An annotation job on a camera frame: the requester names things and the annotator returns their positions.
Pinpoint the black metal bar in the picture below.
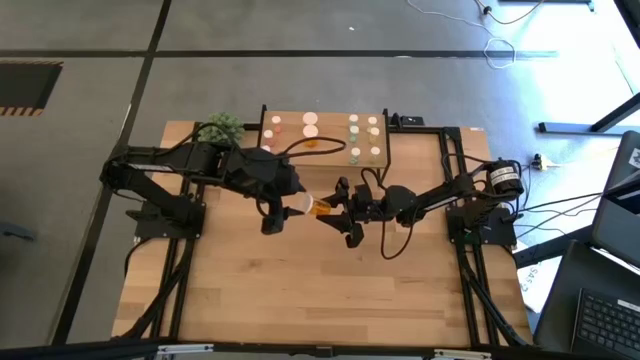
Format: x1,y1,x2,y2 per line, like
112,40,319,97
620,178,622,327
513,224,594,270

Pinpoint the green artificial plant in pot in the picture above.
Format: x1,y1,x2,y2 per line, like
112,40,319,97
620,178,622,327
198,111,247,147

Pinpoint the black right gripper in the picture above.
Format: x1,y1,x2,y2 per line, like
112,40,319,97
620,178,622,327
315,176,390,235

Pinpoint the grey laptop with sticker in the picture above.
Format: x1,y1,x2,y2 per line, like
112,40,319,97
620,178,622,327
590,129,640,270

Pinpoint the white paper sheet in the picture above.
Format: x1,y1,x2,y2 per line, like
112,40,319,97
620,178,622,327
516,238,554,315

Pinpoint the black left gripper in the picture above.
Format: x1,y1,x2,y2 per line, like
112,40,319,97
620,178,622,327
232,147,308,219

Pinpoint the black laptop with keyboard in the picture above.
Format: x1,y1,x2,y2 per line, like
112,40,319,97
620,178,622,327
532,239,640,360

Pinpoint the black cable with adapter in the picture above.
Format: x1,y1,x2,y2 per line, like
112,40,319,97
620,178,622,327
522,153,546,174

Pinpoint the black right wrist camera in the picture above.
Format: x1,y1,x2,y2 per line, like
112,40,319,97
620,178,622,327
344,222,366,250

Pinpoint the white cable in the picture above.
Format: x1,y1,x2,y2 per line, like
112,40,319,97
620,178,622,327
404,0,518,70

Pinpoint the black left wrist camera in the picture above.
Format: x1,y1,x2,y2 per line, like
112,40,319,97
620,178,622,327
260,199,288,237

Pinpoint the silver metal bracket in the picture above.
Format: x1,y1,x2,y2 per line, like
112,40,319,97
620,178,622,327
432,348,494,360
157,342,215,356

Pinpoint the black aluminium table frame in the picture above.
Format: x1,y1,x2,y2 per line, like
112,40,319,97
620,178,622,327
112,119,534,351

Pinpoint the black hatch with hazard stripes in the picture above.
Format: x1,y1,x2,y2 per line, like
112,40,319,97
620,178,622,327
0,59,65,118

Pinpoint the black crossbar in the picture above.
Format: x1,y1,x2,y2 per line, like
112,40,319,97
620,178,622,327
0,337,640,360

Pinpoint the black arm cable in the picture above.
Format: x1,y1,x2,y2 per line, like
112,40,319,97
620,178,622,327
359,167,424,261
164,122,348,219

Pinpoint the cable with black plug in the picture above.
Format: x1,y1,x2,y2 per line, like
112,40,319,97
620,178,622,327
473,0,546,26

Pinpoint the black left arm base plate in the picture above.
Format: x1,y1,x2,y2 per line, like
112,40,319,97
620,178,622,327
125,198,207,241

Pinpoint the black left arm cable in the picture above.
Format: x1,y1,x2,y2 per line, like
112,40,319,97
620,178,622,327
164,122,348,219

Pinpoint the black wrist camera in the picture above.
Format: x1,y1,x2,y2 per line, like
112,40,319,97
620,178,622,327
344,222,366,250
260,199,288,237

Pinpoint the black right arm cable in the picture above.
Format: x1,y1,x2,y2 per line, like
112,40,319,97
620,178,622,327
359,167,424,261

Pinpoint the dark blue object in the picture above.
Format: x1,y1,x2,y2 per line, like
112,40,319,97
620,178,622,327
1,223,39,243

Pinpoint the wooden shelf black metal frame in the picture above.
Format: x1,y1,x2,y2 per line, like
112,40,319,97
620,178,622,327
255,103,396,184

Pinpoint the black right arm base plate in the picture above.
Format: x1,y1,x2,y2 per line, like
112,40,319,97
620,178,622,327
444,204,518,247

